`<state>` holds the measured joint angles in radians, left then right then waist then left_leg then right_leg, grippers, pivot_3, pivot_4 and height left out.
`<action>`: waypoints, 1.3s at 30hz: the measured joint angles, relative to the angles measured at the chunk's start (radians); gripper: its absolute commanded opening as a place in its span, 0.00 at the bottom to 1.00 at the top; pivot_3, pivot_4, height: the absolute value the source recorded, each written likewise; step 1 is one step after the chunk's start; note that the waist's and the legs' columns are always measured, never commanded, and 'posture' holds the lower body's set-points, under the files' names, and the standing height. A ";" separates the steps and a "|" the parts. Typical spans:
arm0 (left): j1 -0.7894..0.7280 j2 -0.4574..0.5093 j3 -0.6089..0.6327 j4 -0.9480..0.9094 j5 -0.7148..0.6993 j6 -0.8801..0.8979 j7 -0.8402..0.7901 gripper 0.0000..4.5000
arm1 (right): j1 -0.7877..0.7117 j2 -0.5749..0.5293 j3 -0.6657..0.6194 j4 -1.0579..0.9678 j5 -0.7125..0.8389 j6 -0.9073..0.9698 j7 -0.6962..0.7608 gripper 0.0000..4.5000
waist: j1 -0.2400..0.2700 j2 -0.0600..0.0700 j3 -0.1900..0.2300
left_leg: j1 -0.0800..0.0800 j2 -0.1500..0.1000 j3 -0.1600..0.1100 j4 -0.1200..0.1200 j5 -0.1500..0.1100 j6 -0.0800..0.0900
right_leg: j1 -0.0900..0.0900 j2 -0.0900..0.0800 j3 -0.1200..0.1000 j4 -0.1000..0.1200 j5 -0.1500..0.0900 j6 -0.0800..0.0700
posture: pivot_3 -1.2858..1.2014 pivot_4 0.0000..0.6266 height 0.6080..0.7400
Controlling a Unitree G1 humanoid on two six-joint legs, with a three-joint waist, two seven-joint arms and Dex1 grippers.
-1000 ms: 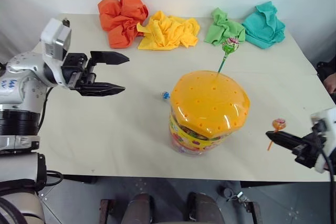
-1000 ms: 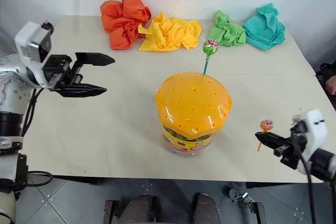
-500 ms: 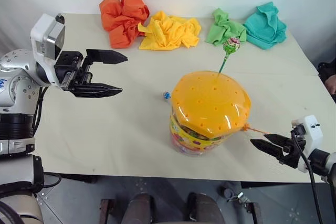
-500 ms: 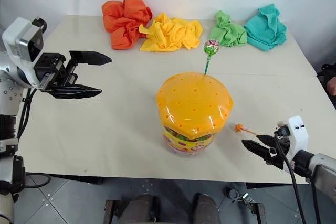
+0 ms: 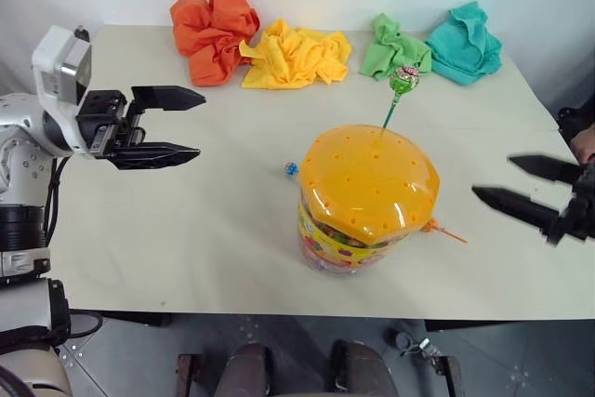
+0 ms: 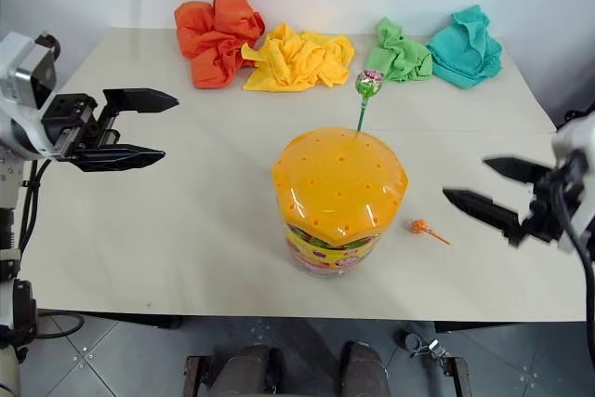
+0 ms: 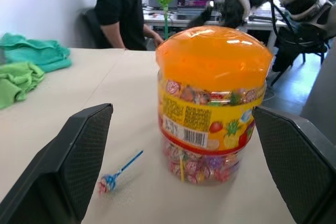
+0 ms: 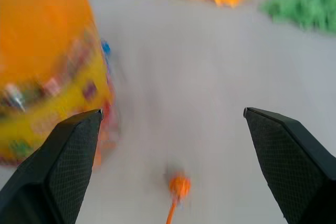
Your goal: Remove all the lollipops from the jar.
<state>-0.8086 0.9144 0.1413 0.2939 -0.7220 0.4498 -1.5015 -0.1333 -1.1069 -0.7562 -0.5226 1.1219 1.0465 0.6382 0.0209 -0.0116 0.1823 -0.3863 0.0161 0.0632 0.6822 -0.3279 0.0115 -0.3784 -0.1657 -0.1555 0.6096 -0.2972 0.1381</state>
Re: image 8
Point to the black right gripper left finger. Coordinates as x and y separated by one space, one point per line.
60 166

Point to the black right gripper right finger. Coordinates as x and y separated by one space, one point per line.
291 161

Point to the orange and yellow snack bag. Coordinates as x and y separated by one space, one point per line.
44 58

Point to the orange lollipop with orange stick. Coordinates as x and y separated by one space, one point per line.
178 188

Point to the blue wrapped lollipop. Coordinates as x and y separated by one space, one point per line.
106 48

